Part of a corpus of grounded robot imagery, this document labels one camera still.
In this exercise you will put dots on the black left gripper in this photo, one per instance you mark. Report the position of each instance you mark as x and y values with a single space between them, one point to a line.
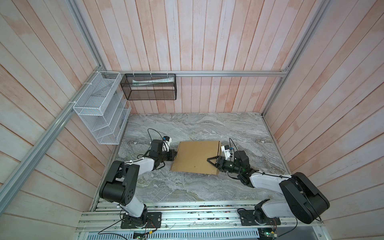
171 156

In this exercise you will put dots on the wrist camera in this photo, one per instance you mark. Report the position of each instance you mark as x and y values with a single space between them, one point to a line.
166 143
227 151

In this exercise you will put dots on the white slotted cable duct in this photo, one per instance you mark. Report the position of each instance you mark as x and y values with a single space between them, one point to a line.
208 234

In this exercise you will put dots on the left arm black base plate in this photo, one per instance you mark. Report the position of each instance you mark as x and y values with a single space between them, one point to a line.
149 220

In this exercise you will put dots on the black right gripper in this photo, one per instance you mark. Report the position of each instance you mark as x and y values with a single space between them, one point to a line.
220 160

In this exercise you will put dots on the white paper in black basket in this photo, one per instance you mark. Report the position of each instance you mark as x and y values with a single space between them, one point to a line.
154 82

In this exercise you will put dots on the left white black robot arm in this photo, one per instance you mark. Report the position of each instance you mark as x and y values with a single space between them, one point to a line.
119 185

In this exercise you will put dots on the black wire mesh basket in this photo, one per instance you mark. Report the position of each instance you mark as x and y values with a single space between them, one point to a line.
148 93

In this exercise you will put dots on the aluminium mounting rail frame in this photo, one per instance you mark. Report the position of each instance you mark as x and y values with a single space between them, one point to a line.
175 215

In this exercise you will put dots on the brown cardboard box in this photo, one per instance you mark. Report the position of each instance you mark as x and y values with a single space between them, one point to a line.
192 157

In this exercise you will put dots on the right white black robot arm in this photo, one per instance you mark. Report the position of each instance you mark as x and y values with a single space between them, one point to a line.
303 200

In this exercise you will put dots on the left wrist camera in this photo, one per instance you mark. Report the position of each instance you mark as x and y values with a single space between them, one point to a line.
166 143

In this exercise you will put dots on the green circuit board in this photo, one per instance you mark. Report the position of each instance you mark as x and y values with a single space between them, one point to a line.
265 234
139 236

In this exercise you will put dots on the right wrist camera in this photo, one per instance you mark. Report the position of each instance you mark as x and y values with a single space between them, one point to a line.
227 151

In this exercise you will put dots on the white wire mesh shelf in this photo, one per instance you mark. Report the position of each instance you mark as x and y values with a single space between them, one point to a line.
103 108

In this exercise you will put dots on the left green circuit board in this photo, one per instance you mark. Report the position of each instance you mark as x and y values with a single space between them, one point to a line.
139 236

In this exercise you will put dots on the right green circuit board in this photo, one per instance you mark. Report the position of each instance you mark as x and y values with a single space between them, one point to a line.
265 234

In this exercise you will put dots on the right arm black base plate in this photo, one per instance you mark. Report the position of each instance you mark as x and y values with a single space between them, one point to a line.
256 218

